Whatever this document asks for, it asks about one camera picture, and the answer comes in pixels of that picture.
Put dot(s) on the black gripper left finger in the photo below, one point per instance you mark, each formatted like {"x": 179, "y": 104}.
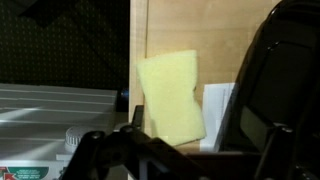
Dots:
{"x": 133, "y": 153}

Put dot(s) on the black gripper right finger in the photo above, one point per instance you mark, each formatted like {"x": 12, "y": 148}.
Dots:
{"x": 263, "y": 133}

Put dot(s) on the yellow sponge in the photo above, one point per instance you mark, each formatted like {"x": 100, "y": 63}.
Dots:
{"x": 173, "y": 96}

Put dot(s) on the white paper sheet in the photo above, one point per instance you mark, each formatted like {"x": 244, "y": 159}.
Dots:
{"x": 215, "y": 113}

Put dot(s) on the white round dial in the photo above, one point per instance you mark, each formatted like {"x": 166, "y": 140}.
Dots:
{"x": 75, "y": 138}

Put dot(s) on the white ribbed appliance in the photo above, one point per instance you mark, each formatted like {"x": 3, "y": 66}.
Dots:
{"x": 50, "y": 113}

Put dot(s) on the red green label sticker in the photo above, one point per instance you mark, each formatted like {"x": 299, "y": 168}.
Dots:
{"x": 23, "y": 173}

